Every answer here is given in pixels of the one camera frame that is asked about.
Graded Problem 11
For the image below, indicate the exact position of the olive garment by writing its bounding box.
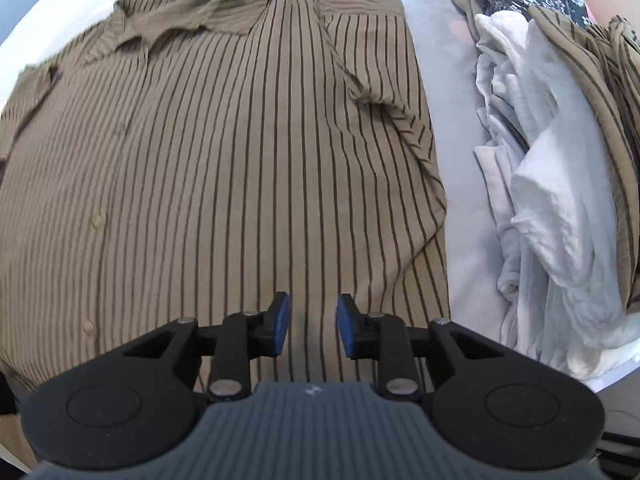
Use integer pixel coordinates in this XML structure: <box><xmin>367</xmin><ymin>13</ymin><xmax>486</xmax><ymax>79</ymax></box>
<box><xmin>447</xmin><ymin>0</ymin><xmax>483</xmax><ymax>43</ymax></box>

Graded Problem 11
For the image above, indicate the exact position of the white garment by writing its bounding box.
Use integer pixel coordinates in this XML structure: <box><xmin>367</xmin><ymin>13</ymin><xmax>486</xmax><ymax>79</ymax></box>
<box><xmin>472</xmin><ymin>10</ymin><xmax>640</xmax><ymax>382</ymax></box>

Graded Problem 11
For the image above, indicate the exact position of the brown striped collared shirt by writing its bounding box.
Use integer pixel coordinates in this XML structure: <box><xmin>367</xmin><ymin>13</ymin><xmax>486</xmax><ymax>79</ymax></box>
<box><xmin>0</xmin><ymin>0</ymin><xmax>451</xmax><ymax>461</ymax></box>

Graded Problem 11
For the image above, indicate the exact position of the pink polka dot bed sheet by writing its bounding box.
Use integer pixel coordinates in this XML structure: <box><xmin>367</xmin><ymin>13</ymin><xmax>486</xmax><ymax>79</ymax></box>
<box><xmin>0</xmin><ymin>0</ymin><xmax>640</xmax><ymax>461</ymax></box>

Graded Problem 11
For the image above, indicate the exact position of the brown striped garment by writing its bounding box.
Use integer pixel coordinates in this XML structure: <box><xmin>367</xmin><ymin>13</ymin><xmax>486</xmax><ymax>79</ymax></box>
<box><xmin>527</xmin><ymin>5</ymin><xmax>640</xmax><ymax>313</ymax></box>

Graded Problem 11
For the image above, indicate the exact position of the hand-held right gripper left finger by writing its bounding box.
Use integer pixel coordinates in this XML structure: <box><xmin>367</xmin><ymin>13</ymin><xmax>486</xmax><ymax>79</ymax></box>
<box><xmin>124</xmin><ymin>292</ymin><xmax>291</xmax><ymax>404</ymax></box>

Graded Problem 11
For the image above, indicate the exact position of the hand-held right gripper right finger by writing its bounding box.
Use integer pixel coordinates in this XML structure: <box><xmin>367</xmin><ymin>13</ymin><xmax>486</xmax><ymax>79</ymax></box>
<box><xmin>335</xmin><ymin>293</ymin><xmax>504</xmax><ymax>402</ymax></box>

